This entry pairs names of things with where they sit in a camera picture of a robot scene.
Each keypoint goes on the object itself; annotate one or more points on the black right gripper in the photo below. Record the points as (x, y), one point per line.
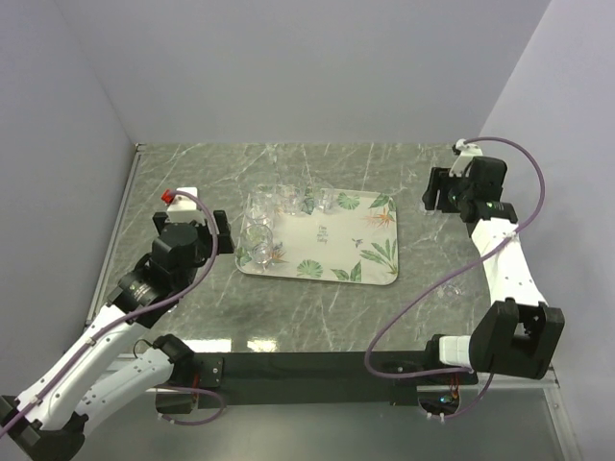
(438, 181)

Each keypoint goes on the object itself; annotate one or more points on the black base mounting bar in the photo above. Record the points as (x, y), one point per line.
(255, 378)

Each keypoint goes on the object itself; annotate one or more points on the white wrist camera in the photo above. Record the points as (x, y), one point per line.
(181, 209)
(465, 152)

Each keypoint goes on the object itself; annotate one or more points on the aluminium table edge rail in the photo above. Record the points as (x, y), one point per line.
(107, 277)

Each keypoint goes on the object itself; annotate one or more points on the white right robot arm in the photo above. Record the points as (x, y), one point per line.
(519, 332)

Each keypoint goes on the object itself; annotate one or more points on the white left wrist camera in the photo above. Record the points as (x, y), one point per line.
(181, 209)

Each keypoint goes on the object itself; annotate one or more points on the white tropical leaf tray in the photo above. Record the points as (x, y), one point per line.
(355, 242)

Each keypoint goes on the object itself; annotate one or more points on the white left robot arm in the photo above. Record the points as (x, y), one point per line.
(51, 419)

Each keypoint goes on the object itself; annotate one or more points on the clear glass under left arm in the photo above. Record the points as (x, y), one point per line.
(172, 307)

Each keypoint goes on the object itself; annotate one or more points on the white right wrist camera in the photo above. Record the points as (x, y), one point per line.
(465, 152)

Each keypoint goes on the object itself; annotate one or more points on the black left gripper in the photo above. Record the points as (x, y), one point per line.
(225, 243)

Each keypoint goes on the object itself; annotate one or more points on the clear faceted glass bottom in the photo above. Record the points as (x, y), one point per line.
(257, 241)

